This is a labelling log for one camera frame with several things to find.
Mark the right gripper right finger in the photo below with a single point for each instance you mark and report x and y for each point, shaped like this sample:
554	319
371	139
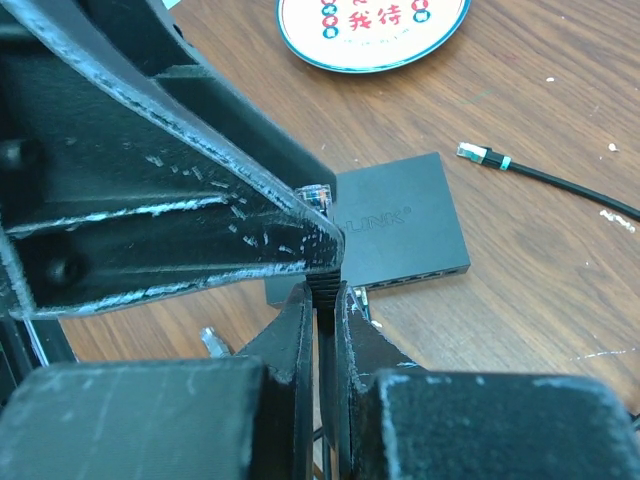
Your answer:
398	420

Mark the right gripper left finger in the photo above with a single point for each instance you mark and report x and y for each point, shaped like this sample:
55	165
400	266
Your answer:
244	416

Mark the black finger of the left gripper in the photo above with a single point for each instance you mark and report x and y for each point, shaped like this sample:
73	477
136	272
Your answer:
132	170

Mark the round white patterned plate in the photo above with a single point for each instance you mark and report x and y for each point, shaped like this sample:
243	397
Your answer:
361	37

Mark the black network switch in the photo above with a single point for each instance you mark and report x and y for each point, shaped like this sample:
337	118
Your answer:
400	224

